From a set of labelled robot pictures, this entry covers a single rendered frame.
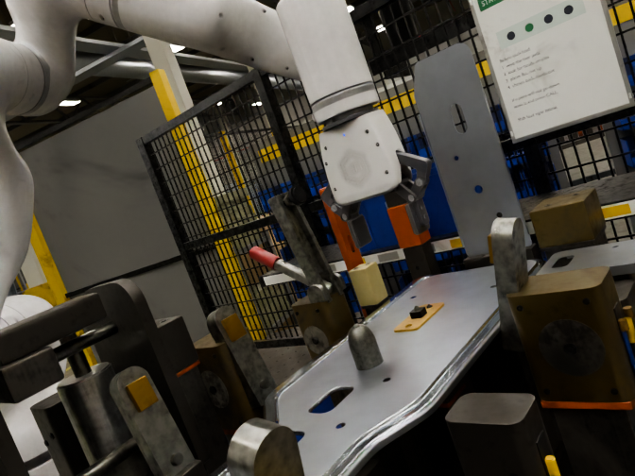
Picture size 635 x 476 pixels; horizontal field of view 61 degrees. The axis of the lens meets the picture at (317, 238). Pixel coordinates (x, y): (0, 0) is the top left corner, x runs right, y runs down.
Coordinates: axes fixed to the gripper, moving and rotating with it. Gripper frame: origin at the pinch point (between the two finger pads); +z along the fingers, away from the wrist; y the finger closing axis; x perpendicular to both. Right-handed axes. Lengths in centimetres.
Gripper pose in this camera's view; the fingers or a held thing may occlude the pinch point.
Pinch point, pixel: (389, 231)
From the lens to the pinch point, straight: 70.9
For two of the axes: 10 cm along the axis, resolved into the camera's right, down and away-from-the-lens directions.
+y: 7.3, -1.9, -6.6
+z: 3.4, 9.3, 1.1
